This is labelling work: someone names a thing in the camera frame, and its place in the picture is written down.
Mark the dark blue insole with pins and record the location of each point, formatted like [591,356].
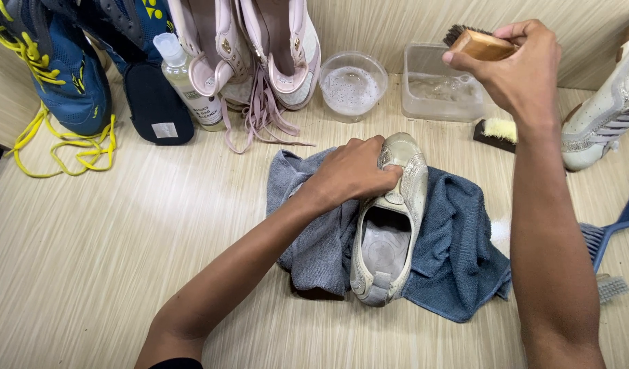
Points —
[155,107]

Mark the wooden shoe brush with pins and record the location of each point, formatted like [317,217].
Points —
[482,47]

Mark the person's right hand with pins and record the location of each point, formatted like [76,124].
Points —
[524,71]

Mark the pink shoelaces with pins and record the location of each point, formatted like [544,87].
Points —
[260,115]

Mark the black brush with yellow bristles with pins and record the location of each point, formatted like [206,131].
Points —
[496,132]

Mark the blue sneaker with yellow laces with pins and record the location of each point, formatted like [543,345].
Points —
[130,23]
[63,77]

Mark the grey bristle brush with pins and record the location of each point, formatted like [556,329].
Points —
[613,288]

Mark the round clear bowl of suds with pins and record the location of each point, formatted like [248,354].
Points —
[351,89]

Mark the clear cleaner bottle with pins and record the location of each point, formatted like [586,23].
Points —
[191,89]

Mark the beige glitter-trim shoe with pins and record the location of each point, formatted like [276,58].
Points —
[415,190]

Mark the pink and white sneaker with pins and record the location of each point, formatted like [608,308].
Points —
[299,66]
[219,56]

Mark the blue plastic brush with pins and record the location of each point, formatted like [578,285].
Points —
[609,228]

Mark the blue-grey towel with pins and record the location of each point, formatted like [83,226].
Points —
[450,248]

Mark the yellow shoelace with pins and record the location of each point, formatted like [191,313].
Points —
[63,148]

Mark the rectangular clear tub of water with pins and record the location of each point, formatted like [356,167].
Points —
[437,95]

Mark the white shoe with silver stripes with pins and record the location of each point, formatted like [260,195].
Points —
[599,120]

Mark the person's left hand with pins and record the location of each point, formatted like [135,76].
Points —
[350,171]

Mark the white foam patch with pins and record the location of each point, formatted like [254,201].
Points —
[500,230]

